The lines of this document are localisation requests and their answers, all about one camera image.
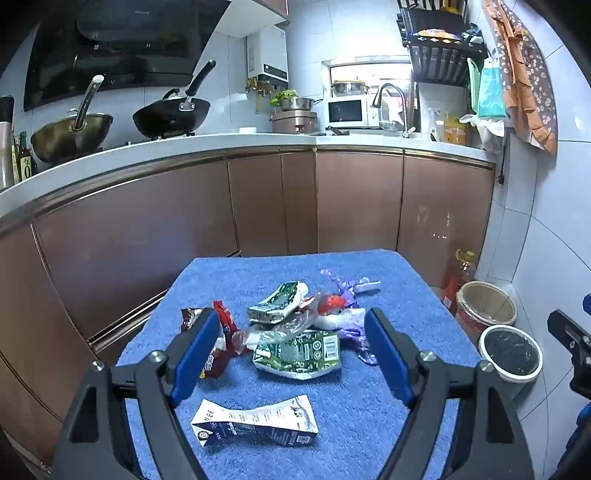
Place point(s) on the tall bottle with black cap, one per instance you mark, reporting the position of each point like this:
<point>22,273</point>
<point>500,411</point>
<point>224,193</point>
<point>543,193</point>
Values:
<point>6,147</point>

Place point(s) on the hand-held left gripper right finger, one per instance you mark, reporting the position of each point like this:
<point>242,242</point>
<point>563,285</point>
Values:
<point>388,355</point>

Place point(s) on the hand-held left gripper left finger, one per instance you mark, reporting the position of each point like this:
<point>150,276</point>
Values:
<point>196,355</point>

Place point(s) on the white plastic tube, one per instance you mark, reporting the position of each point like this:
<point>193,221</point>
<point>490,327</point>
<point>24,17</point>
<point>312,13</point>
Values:
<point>367,286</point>

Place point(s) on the steel saucepan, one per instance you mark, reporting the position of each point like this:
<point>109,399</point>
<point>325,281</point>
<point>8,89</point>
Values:
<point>298,104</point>

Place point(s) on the red snack wrapper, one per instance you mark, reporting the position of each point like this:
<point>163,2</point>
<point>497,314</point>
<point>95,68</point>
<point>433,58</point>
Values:
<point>226,323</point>

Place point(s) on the wall cabinet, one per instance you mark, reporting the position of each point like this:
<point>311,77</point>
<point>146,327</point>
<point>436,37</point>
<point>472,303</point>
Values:
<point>263,16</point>

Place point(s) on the white spray bottle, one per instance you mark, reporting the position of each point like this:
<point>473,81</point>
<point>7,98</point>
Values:
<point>434,127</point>

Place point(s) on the white trash bin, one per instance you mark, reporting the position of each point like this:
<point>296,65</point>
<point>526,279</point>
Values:
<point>510,353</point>

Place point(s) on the yellow detergent bottle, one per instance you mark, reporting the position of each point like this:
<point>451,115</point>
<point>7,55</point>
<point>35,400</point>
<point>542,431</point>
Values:
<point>456,131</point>

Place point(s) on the steel faucet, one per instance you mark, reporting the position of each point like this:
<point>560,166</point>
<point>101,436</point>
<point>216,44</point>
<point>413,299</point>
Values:
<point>392,86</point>

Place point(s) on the beige trash bin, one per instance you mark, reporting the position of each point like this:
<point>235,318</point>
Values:
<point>485,304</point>

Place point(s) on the blue towel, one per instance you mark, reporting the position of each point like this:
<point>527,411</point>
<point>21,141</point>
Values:
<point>392,277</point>

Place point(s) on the steel pot with lid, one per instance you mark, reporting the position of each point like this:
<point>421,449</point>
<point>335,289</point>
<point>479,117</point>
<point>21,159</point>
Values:
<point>349,88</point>

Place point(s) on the white microwave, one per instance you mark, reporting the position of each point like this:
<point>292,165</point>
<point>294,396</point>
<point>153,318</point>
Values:
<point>351,112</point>

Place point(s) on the copper-coloured cooker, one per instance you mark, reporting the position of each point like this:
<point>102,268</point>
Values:
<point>293,122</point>

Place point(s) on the steel wok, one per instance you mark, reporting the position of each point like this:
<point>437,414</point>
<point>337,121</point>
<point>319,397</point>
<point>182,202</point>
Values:
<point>69,134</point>

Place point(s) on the crushed green carton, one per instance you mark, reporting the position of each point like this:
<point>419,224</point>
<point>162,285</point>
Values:
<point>274,302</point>

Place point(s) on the black wok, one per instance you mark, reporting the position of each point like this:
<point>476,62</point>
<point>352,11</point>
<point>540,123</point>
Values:
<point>171,117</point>

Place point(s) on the teal bag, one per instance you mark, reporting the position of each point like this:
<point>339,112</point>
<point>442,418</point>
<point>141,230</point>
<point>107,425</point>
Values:
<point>491,92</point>

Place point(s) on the purple wrapper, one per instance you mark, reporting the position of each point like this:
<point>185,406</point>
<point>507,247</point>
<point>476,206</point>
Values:
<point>355,337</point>
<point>344,290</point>

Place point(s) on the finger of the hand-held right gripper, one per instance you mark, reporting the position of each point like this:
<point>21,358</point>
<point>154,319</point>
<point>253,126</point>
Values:
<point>587,302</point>
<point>565,325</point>

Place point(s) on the brown snack wrapper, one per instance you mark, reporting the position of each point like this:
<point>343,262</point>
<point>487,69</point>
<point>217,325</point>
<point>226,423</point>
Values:
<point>190,319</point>

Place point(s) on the black power plug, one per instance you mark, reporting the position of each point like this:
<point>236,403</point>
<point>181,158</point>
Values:
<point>500,177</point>

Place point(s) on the black dish rack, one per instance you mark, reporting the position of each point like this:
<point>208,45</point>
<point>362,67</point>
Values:
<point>438,60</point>

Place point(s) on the black range hood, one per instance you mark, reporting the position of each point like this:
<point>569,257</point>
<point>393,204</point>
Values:
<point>115,55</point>

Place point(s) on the white water heater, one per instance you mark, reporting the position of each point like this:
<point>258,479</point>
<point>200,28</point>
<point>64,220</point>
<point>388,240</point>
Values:
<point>268,55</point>

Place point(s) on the cooking oil bottle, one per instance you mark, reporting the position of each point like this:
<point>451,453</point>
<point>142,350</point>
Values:
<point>457,281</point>

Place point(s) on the white and navy milk carton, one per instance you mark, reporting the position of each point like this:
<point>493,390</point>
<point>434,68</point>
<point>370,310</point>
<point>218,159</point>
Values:
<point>258,422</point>

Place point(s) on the red and clear wrapper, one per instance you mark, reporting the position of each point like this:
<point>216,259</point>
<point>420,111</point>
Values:
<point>330,303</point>

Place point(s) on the white plastic bag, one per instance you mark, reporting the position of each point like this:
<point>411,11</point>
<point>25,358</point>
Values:
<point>489,131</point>

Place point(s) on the light green bag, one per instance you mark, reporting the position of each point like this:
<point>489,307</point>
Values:
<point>473,83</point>

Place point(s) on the orange floral apron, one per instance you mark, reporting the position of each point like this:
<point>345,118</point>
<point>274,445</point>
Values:
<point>526,83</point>

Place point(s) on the clear plastic wrapper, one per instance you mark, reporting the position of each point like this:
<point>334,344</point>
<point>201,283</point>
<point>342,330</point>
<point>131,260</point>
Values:
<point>277,331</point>

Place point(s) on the green vegetables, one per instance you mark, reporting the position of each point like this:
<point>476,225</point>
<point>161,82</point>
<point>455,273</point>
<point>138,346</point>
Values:
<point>282,97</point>

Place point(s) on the brown kitchen base cabinets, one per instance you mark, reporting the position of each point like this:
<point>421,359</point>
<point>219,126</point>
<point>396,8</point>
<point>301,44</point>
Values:
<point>277,203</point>

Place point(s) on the white tissue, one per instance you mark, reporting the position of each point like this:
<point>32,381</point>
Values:
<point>351,318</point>

